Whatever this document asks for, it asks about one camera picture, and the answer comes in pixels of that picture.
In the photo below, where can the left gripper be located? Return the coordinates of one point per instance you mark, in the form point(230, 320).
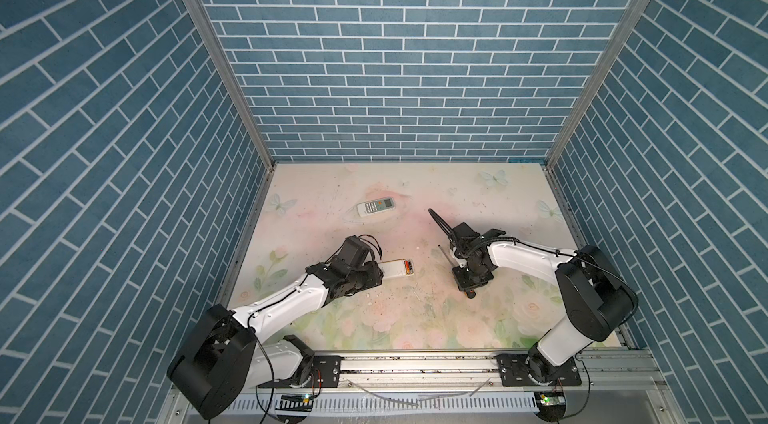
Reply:
point(375, 275)

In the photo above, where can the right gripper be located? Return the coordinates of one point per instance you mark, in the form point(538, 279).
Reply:
point(461, 284)

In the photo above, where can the white remote control tilted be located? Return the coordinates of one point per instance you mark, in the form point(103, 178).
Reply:
point(376, 206)

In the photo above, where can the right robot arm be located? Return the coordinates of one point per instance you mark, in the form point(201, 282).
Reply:
point(595, 298)

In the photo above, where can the aluminium mounting rail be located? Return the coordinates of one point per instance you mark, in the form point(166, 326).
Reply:
point(602, 369)

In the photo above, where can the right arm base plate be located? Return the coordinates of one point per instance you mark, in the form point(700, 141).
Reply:
point(524, 369)

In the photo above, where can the orange handled screwdriver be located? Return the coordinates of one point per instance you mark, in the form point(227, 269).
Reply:
point(462, 275)

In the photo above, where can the white remote control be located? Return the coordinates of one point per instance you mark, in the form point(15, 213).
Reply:
point(376, 206)
point(396, 268)

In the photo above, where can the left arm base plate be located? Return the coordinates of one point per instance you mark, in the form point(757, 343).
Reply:
point(322, 371)

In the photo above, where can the white ribbed cable duct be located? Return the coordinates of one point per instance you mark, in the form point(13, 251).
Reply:
point(360, 404)

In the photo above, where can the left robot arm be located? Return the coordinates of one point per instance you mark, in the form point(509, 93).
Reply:
point(226, 350)

